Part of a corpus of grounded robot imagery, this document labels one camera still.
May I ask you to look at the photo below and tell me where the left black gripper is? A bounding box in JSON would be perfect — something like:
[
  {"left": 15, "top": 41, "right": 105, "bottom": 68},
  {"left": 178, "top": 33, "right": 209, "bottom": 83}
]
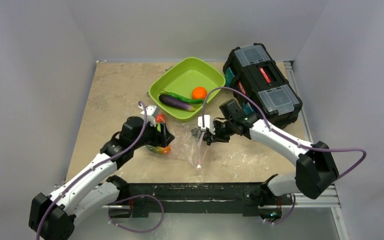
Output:
[{"left": 131, "top": 117, "right": 173, "bottom": 150}]

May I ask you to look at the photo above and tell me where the orange green fake mango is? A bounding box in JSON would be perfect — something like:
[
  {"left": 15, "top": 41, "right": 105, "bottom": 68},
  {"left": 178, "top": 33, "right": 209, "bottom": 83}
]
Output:
[{"left": 146, "top": 145, "right": 171, "bottom": 154}]

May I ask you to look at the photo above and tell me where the dark fake grape bunch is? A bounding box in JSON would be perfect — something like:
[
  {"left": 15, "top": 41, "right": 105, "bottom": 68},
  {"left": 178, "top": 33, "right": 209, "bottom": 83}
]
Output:
[{"left": 190, "top": 127, "right": 203, "bottom": 139}]

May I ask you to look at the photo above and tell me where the clear zip top bag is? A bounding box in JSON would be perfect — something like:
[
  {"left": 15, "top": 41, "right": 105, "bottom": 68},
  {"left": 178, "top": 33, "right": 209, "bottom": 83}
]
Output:
[{"left": 150, "top": 118, "right": 209, "bottom": 170}]

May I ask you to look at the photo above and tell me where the green fake bean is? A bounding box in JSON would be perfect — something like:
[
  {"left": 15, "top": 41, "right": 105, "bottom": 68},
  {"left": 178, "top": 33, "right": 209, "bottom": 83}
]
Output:
[{"left": 161, "top": 90, "right": 204, "bottom": 104}]

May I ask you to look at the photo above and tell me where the purple fake eggplant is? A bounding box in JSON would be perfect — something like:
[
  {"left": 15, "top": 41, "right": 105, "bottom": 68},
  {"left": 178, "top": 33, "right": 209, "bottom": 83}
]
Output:
[{"left": 158, "top": 94, "right": 196, "bottom": 112}]

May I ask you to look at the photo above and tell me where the orange fake fruit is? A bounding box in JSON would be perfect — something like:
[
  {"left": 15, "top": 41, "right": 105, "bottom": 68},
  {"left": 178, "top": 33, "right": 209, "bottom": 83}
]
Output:
[{"left": 191, "top": 86, "right": 208, "bottom": 100}]

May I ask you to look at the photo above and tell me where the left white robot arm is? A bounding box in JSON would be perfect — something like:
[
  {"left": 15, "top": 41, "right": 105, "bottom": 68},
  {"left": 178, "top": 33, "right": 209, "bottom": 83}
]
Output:
[{"left": 28, "top": 116, "right": 175, "bottom": 240}]

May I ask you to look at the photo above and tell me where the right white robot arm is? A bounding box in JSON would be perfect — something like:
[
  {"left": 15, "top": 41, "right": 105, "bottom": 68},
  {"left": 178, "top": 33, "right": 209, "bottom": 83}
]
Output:
[{"left": 197, "top": 99, "right": 339, "bottom": 204}]

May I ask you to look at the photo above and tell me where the red fake tomato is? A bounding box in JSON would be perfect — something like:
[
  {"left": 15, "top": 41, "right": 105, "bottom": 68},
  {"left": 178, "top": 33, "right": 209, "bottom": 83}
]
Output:
[{"left": 155, "top": 113, "right": 166, "bottom": 124}]

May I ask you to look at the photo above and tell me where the green plastic tray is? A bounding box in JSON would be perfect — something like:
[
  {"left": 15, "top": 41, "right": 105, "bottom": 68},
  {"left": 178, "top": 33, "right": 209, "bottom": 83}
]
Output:
[{"left": 148, "top": 57, "right": 226, "bottom": 122}]

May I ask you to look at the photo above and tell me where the black Delixi toolbox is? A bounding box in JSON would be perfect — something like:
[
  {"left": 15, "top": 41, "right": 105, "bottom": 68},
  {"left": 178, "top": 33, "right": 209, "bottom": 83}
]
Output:
[{"left": 222, "top": 43, "right": 303, "bottom": 129}]

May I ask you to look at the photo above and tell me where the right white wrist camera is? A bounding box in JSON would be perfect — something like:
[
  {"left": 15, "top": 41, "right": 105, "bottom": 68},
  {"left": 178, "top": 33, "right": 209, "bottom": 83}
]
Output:
[{"left": 197, "top": 114, "right": 216, "bottom": 135}]

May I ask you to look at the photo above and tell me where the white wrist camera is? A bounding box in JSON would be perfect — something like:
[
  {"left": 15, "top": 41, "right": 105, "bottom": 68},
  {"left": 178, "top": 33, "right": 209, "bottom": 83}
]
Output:
[
  {"left": 197, "top": 114, "right": 216, "bottom": 135},
  {"left": 139, "top": 105, "right": 161, "bottom": 127}
]

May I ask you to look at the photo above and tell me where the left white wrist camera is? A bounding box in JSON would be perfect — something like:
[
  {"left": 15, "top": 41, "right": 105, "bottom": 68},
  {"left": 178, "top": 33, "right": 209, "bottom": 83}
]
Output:
[{"left": 139, "top": 105, "right": 161, "bottom": 127}]

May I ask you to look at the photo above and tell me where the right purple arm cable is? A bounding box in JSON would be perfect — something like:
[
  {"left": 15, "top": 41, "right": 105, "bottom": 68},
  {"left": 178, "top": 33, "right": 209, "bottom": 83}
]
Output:
[{"left": 201, "top": 86, "right": 368, "bottom": 181}]

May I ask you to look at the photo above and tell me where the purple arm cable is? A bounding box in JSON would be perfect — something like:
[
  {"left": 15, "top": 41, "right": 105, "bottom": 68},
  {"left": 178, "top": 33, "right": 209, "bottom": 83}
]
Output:
[
  {"left": 35, "top": 100, "right": 148, "bottom": 240},
  {"left": 201, "top": 86, "right": 368, "bottom": 181}
]

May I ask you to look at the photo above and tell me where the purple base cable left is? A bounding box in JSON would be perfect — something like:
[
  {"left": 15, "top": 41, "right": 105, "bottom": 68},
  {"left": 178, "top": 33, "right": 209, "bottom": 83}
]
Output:
[{"left": 108, "top": 194, "right": 165, "bottom": 234}]

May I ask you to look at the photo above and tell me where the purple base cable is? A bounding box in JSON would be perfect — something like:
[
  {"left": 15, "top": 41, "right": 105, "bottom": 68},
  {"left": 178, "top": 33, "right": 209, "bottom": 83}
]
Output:
[
  {"left": 263, "top": 193, "right": 297, "bottom": 226},
  {"left": 108, "top": 194, "right": 165, "bottom": 234}
]

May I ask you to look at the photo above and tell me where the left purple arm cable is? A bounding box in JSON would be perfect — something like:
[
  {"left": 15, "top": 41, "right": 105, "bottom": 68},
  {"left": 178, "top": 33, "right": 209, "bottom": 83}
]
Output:
[{"left": 35, "top": 100, "right": 148, "bottom": 240}]

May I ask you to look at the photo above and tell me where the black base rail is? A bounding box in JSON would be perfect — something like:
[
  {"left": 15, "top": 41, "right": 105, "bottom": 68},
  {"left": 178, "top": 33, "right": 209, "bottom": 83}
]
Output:
[{"left": 109, "top": 182, "right": 293, "bottom": 220}]

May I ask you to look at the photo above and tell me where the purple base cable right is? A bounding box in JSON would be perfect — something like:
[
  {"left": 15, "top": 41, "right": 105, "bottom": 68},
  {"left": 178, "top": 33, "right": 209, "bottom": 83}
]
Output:
[{"left": 263, "top": 193, "right": 297, "bottom": 226}]

